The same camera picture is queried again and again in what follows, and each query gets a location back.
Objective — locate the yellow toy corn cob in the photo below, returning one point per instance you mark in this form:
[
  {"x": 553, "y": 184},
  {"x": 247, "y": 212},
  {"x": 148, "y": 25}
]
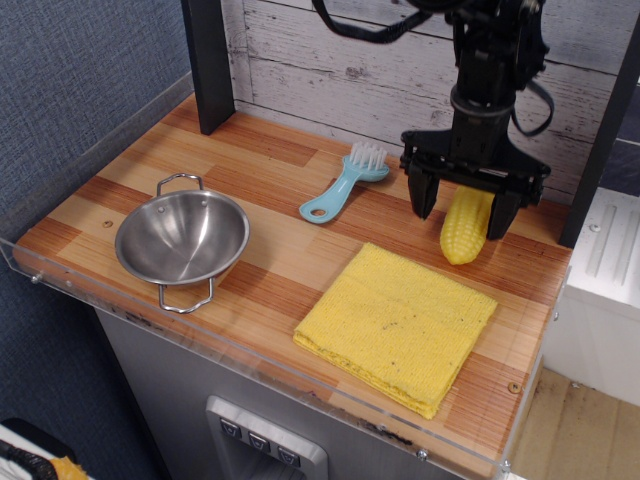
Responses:
[{"x": 464, "y": 231}]

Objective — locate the white ridged side cabinet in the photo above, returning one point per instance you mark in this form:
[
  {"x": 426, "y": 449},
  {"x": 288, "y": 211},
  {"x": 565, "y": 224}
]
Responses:
[{"x": 593, "y": 334}]

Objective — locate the grey toy fridge cabinet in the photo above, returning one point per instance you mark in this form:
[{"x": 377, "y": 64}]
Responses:
[{"x": 172, "y": 383}]

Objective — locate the silver dispenser button panel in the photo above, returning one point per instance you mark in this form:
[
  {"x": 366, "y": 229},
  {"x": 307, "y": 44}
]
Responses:
[{"x": 251, "y": 447}]

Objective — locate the folded yellow cloth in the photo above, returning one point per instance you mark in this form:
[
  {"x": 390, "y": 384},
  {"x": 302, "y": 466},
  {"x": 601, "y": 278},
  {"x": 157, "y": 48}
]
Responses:
[{"x": 401, "y": 328}]

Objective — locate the small yellow object bottom left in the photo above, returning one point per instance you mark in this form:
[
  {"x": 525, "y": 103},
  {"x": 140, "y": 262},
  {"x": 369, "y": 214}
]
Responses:
[{"x": 66, "y": 469}]

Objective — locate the light blue dish brush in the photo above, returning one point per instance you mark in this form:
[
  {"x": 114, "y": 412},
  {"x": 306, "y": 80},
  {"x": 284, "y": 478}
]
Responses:
[{"x": 366, "y": 162}]

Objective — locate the clear acrylic edge guard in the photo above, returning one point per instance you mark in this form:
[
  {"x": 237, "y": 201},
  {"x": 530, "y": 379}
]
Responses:
[{"x": 76, "y": 157}]

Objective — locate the stainless steel two-handled bowl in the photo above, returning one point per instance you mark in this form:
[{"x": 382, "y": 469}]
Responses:
[{"x": 184, "y": 235}]

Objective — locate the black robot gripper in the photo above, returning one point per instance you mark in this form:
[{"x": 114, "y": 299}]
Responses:
[{"x": 477, "y": 152}]

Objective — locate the black left frame post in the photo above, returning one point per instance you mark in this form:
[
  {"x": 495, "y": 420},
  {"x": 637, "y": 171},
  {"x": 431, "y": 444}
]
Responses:
[{"x": 209, "y": 60}]

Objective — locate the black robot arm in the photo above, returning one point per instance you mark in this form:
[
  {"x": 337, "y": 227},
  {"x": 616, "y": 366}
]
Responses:
[{"x": 499, "y": 51}]

